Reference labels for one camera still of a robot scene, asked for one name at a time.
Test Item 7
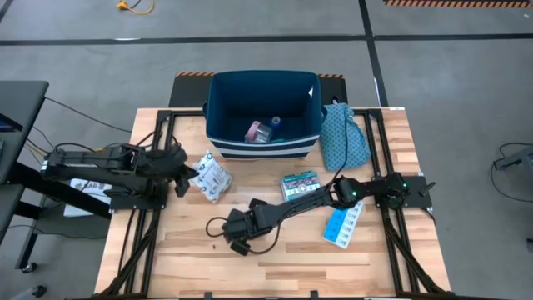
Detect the black hazard-edged floor mat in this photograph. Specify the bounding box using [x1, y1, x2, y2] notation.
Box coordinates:
[168, 71, 348, 108]

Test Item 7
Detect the blue white pill organizer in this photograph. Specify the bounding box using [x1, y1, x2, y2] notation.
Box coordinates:
[322, 201, 365, 250]

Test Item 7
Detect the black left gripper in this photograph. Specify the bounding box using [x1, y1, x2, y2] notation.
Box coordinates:
[147, 145, 200, 198]

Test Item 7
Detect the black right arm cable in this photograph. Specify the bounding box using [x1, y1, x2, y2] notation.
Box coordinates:
[331, 111, 356, 188]

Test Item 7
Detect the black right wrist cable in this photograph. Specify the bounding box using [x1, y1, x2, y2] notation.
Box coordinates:
[205, 215, 281, 256]

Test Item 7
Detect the white printed plastic packet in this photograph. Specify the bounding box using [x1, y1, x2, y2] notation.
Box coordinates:
[189, 150, 233, 204]

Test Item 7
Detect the blue item on desk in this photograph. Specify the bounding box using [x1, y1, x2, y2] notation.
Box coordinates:
[0, 112, 24, 133]

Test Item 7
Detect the green first aid kit box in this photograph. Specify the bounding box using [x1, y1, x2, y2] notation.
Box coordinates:
[279, 169, 322, 203]

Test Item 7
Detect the black floor cable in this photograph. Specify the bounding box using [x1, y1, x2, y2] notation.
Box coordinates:
[43, 96, 132, 133]

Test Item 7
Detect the black desk leg frame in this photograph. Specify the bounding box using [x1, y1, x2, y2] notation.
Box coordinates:
[7, 160, 113, 272]

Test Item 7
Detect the grey equipment stand foot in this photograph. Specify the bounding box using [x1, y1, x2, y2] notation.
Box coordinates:
[493, 145, 533, 172]

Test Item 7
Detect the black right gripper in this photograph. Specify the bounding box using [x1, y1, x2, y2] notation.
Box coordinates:
[222, 197, 278, 257]

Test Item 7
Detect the dark grey desk top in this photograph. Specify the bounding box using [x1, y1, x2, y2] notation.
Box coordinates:
[0, 80, 50, 245]

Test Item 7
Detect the yellow extension cord with plug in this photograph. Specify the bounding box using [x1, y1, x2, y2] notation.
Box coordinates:
[117, 0, 155, 16]

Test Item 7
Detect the pink round container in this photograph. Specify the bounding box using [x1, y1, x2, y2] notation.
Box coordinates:
[244, 120, 275, 144]

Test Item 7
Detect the navy white striped fabric bin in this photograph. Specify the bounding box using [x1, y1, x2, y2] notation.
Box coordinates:
[202, 69, 328, 162]

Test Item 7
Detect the teal patterned fabric pouch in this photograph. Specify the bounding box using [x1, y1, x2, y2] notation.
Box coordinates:
[319, 101, 372, 173]

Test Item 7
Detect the black stand cable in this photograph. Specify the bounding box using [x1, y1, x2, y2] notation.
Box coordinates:
[490, 142, 533, 205]

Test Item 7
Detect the white printed paper sheet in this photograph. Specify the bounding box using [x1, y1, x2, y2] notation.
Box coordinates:
[64, 177, 114, 218]

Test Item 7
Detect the hazard striped floor strip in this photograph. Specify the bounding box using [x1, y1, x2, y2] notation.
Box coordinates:
[383, 0, 533, 8]

